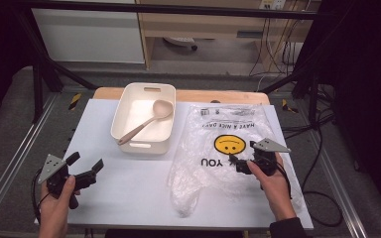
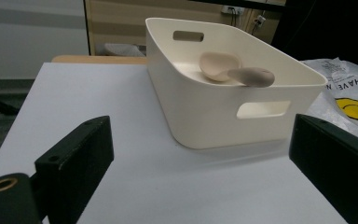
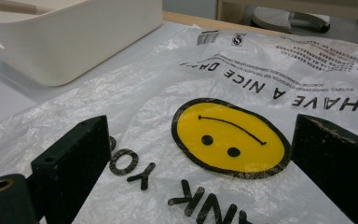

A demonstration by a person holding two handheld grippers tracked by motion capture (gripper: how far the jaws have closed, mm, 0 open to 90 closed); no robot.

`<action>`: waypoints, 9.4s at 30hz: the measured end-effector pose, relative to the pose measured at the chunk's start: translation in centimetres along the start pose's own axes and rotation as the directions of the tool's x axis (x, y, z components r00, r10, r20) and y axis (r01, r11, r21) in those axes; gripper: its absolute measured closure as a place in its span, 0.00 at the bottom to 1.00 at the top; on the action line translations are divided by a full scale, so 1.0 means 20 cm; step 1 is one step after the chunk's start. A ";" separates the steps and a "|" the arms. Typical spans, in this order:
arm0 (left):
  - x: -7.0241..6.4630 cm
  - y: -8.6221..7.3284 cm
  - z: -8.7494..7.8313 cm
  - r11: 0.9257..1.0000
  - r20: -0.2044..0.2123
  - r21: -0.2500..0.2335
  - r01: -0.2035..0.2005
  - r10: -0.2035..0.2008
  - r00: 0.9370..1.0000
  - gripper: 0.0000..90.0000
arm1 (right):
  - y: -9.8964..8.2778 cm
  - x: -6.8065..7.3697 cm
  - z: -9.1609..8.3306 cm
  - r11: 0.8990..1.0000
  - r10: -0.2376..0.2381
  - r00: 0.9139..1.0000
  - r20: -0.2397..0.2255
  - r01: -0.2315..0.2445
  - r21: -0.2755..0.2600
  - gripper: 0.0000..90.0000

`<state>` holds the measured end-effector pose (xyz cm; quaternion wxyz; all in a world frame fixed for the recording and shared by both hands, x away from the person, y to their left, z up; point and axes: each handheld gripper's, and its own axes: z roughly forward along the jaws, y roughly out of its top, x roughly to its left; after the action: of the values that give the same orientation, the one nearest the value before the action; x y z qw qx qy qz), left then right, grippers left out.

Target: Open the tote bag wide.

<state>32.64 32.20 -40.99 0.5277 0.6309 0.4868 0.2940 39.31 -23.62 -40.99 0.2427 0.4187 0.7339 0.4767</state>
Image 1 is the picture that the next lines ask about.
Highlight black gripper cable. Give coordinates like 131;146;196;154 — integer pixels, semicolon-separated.
31;168;53;223
276;162;294;200

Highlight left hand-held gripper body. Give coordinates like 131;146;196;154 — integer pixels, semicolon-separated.
38;153;97;210

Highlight clear plastic bag yellow face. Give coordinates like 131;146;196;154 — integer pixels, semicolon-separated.
167;103;305;218

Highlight white power strip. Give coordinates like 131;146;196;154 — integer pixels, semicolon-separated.
258;0;288;11

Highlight beige ladle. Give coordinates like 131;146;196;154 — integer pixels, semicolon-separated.
117;99;175;146

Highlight wooden table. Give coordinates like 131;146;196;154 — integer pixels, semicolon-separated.
92;86;272;106

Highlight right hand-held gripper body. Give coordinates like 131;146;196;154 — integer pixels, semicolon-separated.
249;138;292;177

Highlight black metal frame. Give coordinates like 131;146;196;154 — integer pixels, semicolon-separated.
13;0;332;128

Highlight wooden desk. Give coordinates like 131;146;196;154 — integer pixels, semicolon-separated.
135;0;321;72

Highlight bundle of hanging cables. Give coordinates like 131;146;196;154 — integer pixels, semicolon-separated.
248;0;312;77

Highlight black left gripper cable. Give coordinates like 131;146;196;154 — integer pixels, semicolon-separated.
31;168;53;223

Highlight dark curtain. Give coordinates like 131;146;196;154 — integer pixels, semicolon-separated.
294;0;381;226
0;0;36;128

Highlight grey footrest with casters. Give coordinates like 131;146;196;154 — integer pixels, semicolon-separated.
163;36;199;52

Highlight white plastic bin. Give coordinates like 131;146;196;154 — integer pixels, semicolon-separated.
110;82;177;156

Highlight person's left hand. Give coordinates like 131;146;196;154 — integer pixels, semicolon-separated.
39;175;80;220

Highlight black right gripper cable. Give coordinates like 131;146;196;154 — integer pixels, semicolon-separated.
276;162;294;200

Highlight aluminium rail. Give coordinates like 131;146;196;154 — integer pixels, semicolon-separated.
0;93;60;226
306;128;369;238

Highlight person's right hand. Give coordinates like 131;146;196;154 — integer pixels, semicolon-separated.
247;153;295;213

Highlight black floor cable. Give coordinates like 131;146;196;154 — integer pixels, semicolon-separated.
282;108;344;228

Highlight white cabinet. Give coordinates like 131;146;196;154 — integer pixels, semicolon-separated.
31;8;146;64

